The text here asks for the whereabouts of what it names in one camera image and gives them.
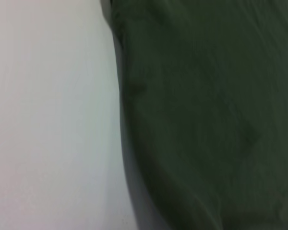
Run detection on dark green shirt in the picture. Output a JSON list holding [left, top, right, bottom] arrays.
[[100, 0, 288, 230]]

